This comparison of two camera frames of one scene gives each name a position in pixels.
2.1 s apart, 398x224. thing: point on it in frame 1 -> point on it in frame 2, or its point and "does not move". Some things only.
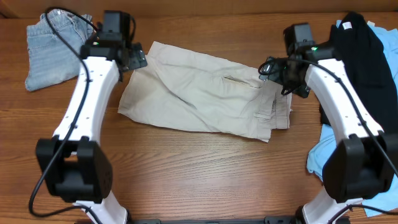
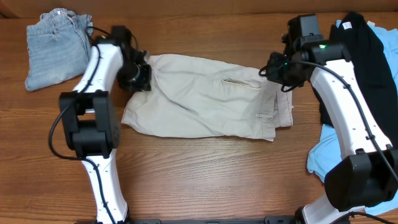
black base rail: [270, 219] does not move
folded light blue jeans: [49, 60] does not move
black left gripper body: [127, 46] -> [130, 75]
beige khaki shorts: [178, 88] does not move
